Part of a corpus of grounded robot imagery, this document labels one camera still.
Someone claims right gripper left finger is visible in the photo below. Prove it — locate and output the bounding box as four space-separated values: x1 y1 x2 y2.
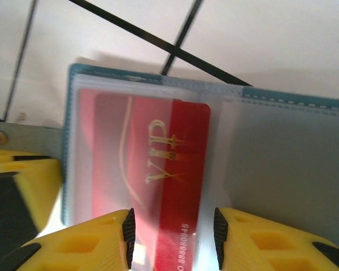
0 208 136 271

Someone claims blue card holder wallet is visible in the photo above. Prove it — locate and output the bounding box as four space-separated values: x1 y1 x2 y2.
0 63 339 271

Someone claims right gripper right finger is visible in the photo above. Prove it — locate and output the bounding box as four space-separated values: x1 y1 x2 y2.
213 207 339 271

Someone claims red VIP card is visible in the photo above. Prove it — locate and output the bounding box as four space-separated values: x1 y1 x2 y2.
92 93 211 271
76 88 175 221

